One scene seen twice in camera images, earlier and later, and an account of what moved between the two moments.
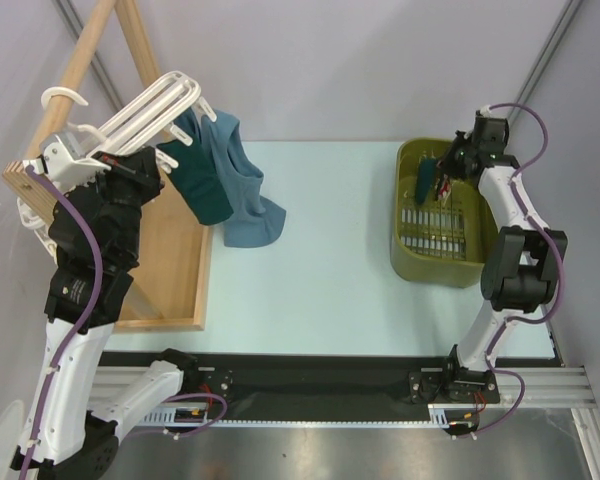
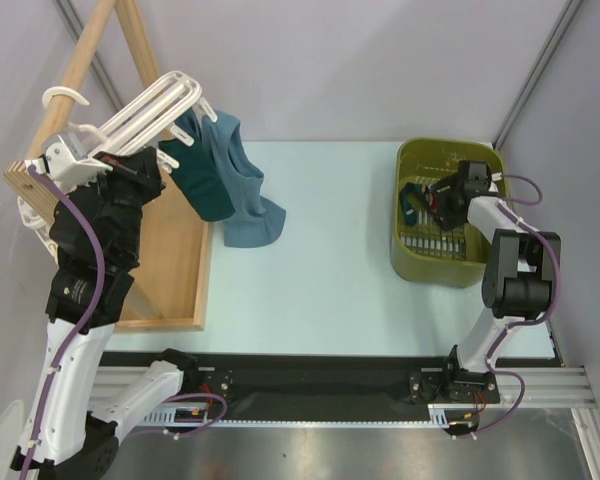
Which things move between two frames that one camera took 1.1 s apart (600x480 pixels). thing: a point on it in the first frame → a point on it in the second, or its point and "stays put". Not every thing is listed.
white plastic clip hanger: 144,125 stays put
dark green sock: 195,176 stays put
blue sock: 257,218 stays put
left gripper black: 140,166 stays put
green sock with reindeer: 428,182 → 409,210
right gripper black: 450,167 → 440,201
